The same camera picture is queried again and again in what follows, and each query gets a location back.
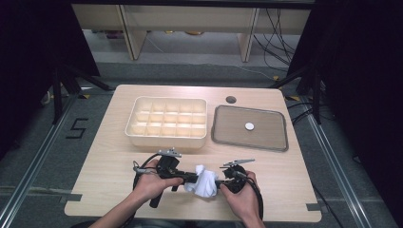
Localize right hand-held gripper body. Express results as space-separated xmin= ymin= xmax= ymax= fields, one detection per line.
xmin=220 ymin=159 xmax=256 ymax=195

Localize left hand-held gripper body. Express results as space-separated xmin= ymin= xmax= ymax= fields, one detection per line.
xmin=149 ymin=147 xmax=184 ymax=209

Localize cream compartment storage box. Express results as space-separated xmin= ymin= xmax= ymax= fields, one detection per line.
xmin=125 ymin=95 xmax=208 ymax=149

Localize person's right hand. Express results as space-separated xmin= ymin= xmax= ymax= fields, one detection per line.
xmin=220 ymin=170 xmax=262 ymax=222

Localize person's left hand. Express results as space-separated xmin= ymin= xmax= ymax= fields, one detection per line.
xmin=131 ymin=158 xmax=184 ymax=204

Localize black metal stand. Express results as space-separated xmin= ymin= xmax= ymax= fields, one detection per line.
xmin=269 ymin=65 xmax=323 ymax=125
xmin=51 ymin=65 xmax=114 ymax=125

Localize purple object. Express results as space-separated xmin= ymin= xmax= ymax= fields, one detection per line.
xmin=106 ymin=29 xmax=125 ymax=40

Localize black curtain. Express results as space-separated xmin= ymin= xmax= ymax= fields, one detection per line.
xmin=286 ymin=0 xmax=403 ymax=219
xmin=0 ymin=0 xmax=101 ymax=160

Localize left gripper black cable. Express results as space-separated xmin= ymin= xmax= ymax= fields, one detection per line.
xmin=122 ymin=153 xmax=160 ymax=228

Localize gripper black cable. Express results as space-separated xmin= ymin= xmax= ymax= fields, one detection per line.
xmin=245 ymin=175 xmax=265 ymax=221
xmin=122 ymin=153 xmax=160 ymax=228

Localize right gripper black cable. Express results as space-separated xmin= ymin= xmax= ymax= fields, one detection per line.
xmin=245 ymin=175 xmax=265 ymax=221

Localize silver cable plug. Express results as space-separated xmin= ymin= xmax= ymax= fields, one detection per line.
xmin=132 ymin=161 xmax=148 ymax=175

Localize black floor cables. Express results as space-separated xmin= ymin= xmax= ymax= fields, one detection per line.
xmin=286 ymin=101 xmax=321 ymax=125

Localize thin black floor cable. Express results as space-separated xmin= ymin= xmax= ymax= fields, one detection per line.
xmin=312 ymin=183 xmax=345 ymax=228

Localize aluminium floor rail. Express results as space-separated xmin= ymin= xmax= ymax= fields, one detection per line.
xmin=304 ymin=97 xmax=373 ymax=228
xmin=0 ymin=93 xmax=79 ymax=228

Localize tangle of hanging black cables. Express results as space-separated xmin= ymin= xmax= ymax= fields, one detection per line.
xmin=253 ymin=8 xmax=302 ymax=73

